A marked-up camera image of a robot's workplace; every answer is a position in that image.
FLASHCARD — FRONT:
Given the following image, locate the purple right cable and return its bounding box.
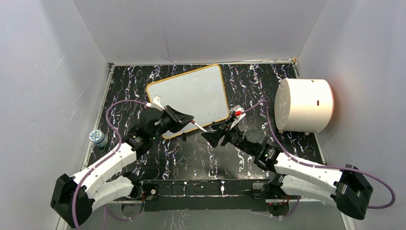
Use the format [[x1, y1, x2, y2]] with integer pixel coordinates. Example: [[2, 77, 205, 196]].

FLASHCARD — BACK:
[[241, 99, 396, 219]]

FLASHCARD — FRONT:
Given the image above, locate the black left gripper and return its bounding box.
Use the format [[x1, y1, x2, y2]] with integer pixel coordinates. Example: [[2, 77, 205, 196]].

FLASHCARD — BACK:
[[150, 106, 194, 140]]

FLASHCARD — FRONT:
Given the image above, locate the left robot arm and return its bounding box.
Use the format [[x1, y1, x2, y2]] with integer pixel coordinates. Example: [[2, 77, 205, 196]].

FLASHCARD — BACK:
[[50, 106, 194, 228]]

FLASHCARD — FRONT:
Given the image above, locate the white marker pen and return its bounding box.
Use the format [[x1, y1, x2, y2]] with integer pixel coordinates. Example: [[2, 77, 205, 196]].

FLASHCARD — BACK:
[[193, 122, 207, 132]]

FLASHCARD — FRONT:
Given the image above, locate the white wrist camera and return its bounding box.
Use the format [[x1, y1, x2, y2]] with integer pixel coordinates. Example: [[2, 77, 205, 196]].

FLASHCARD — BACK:
[[230, 105, 246, 128], [151, 95, 165, 111]]

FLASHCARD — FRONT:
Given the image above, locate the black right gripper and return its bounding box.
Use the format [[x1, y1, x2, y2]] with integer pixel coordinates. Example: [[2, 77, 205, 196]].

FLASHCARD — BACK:
[[201, 117, 256, 157]]

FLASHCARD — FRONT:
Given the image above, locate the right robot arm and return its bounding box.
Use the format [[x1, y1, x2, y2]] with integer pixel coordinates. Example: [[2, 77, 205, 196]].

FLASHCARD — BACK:
[[201, 123, 373, 220]]

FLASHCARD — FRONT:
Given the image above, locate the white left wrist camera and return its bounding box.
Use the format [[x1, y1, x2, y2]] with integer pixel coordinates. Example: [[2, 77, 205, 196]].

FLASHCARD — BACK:
[[151, 95, 165, 111]]

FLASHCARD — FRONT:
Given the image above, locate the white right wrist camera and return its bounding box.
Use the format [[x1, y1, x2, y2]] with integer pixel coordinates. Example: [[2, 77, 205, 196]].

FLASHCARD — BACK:
[[230, 105, 246, 128]]

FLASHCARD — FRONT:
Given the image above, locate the aluminium base frame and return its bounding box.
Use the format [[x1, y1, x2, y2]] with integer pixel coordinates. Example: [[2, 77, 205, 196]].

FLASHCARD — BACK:
[[56, 180, 357, 230]]

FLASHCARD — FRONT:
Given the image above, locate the yellow framed whiteboard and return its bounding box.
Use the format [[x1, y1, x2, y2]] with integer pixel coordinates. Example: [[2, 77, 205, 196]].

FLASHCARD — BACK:
[[146, 64, 230, 127]]

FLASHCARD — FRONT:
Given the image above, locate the white cylindrical container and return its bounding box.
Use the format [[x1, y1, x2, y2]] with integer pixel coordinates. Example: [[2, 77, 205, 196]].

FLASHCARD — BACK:
[[274, 79, 334, 133]]

